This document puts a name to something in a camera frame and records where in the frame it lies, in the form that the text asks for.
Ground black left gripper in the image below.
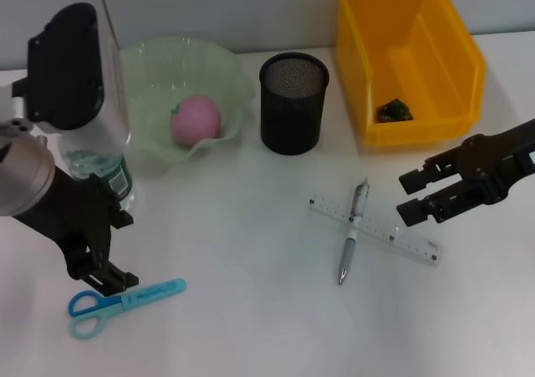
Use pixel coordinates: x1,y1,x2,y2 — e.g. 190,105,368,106
12,170,140,298

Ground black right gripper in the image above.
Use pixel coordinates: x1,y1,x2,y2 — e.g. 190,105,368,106
395,118,535,228

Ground transparent plastic ruler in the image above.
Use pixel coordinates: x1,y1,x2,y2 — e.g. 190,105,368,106
307,191,444,267

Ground blue teal scissors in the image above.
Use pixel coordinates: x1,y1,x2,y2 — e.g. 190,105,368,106
69,278,188,340

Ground clear green-label water bottle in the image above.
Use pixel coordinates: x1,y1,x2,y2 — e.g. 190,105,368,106
58,136,137,211

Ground green plastic wrapper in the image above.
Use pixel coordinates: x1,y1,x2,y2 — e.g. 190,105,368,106
374,97,415,124

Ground pink toy peach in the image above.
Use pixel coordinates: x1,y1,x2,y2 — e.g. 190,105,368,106
169,94,222,147

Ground grey white ballpoint pen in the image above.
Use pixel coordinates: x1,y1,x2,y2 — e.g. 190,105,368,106
337,177,371,286

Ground black mesh pen holder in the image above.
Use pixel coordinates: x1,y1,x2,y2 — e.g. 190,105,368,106
257,51,331,156

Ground translucent green fruit plate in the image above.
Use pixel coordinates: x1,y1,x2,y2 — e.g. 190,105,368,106
119,36,256,165

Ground yellow plastic bin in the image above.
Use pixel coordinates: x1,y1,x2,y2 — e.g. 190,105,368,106
334,0,488,148

